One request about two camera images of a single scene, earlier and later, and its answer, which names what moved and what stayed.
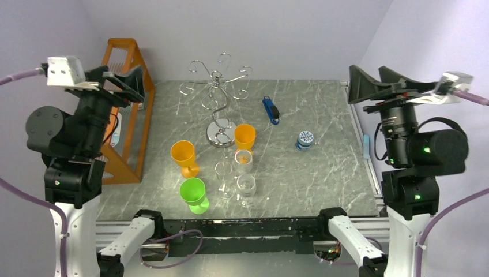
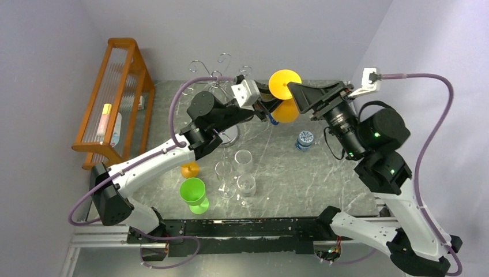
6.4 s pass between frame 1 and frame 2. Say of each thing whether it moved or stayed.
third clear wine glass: stayed
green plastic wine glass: stayed
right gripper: moved
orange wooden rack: stayed
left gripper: moved
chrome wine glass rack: stayed
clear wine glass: stayed
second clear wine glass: stayed
